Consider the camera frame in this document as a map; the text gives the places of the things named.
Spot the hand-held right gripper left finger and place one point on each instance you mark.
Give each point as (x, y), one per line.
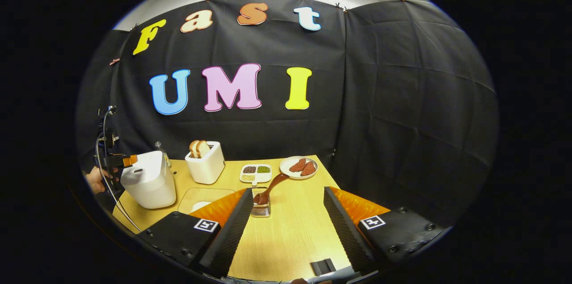
(230, 235)

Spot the white rice cooker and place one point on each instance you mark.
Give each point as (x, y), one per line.
(149, 183)

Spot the white divided grain dish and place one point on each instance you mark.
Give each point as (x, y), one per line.
(255, 180)

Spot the black backdrop cloth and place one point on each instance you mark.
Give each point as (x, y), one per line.
(402, 96)

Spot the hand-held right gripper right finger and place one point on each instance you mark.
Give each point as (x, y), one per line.
(346, 230)

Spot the white toaster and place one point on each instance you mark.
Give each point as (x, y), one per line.
(206, 170)

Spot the clear glass container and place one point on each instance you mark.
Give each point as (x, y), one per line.
(205, 194)

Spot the small glass bottle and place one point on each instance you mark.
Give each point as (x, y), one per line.
(162, 154)

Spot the red meat slice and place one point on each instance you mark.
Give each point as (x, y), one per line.
(308, 169)
(297, 165)

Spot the white round plate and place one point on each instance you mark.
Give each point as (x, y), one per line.
(286, 163)

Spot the toasted bread slice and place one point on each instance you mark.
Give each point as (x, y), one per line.
(204, 148)
(193, 149)

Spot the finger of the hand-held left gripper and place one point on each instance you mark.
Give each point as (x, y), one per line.
(131, 160)

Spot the brown wooden spoon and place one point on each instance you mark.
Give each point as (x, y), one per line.
(272, 185)

